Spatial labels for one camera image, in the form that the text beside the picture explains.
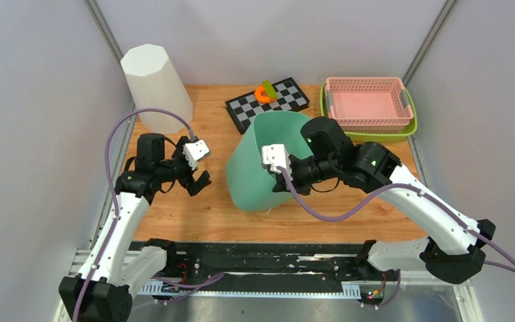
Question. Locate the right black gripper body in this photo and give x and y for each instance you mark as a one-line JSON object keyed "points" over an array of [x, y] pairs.
{"points": [[304, 173]]}

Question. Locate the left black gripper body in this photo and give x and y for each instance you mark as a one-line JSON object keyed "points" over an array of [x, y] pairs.
{"points": [[177, 168]]}

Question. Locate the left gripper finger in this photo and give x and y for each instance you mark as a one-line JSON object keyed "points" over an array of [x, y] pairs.
{"points": [[191, 186], [204, 180]]}

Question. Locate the green plastic bin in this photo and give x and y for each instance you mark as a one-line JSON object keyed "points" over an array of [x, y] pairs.
{"points": [[250, 185]]}

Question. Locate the pink perforated basket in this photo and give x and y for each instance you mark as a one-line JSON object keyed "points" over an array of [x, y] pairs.
{"points": [[368, 101]]}

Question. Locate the large white container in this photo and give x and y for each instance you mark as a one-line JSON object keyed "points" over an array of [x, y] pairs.
{"points": [[154, 83]]}

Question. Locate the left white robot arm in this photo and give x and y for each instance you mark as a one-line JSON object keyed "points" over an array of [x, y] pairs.
{"points": [[104, 287]]}

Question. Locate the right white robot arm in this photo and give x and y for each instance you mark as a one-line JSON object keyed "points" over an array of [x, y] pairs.
{"points": [[452, 249]]}

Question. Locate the black white checkerboard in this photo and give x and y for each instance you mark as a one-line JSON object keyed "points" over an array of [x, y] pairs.
{"points": [[244, 108]]}

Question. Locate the green block toy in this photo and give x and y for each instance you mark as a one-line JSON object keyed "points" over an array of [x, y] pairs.
{"points": [[268, 90]]}

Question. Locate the green plastic tray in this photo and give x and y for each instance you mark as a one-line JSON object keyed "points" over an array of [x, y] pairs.
{"points": [[409, 130]]}

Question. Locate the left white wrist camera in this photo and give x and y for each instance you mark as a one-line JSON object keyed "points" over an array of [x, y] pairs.
{"points": [[194, 152]]}

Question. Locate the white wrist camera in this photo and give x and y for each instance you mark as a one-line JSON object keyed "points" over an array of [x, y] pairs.
{"points": [[194, 152], [275, 158]]}

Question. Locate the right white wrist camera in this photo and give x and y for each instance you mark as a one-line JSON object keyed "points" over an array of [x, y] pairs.
{"points": [[275, 158]]}

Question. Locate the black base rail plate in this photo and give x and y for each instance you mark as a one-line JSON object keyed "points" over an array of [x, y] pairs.
{"points": [[273, 268]]}

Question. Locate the orange ring toy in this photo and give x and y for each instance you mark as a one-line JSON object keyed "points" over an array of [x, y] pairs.
{"points": [[261, 95]]}

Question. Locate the aluminium frame rails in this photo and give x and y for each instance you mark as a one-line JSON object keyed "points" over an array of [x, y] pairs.
{"points": [[416, 297]]}

